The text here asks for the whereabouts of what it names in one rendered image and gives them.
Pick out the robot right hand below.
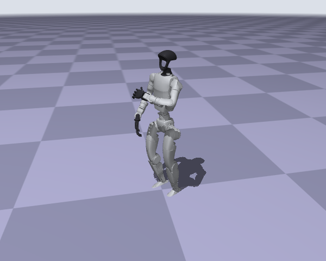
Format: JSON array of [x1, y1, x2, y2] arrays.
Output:
[[134, 114, 142, 136]]

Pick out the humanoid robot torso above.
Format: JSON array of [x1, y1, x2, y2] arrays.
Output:
[[153, 70, 179, 133]]

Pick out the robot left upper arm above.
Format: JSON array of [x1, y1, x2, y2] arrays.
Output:
[[165, 78, 183, 110]]

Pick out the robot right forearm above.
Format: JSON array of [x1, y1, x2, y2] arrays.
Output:
[[135, 100, 148, 118]]

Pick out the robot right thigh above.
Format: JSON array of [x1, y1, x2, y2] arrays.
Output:
[[146, 121, 161, 164]]

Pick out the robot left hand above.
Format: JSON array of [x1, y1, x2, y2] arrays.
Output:
[[132, 87, 150, 101]]

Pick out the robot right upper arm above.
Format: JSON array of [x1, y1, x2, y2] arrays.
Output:
[[147, 73, 157, 95]]

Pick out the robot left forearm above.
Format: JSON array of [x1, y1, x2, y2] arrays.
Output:
[[142, 93, 173, 108]]

